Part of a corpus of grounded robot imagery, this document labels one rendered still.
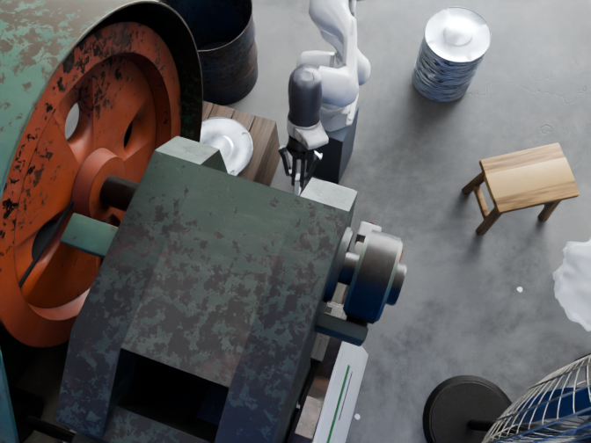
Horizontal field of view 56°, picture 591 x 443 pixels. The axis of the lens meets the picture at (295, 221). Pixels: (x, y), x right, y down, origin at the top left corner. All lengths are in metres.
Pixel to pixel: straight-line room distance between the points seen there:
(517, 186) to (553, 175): 0.16
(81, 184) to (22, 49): 0.34
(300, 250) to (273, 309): 0.12
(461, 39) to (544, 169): 0.68
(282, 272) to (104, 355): 0.34
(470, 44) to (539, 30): 0.66
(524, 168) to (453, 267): 0.53
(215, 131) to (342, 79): 1.00
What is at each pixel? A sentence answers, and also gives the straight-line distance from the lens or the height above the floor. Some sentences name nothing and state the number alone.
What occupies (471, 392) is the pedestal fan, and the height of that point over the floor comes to 0.04.
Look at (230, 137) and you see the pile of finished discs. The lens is 2.39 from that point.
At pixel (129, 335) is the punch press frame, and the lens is 1.03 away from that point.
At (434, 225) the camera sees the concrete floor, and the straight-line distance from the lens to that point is 2.65.
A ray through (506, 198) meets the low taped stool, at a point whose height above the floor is 0.33.
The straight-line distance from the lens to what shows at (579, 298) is 2.62.
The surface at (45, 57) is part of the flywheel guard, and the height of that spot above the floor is 1.73.
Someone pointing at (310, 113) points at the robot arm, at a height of 1.18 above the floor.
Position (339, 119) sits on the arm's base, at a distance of 2.24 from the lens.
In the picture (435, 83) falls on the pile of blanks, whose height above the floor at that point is 0.15.
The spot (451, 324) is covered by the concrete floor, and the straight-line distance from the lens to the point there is 2.56.
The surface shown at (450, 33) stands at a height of 0.35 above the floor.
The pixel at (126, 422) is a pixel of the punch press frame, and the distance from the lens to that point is 1.12.
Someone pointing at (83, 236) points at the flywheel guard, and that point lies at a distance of 1.12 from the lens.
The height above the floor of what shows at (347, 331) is 1.31.
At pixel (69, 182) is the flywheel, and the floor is 1.43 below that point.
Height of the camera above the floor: 2.47
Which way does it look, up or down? 72 degrees down
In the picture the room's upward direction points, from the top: 6 degrees counter-clockwise
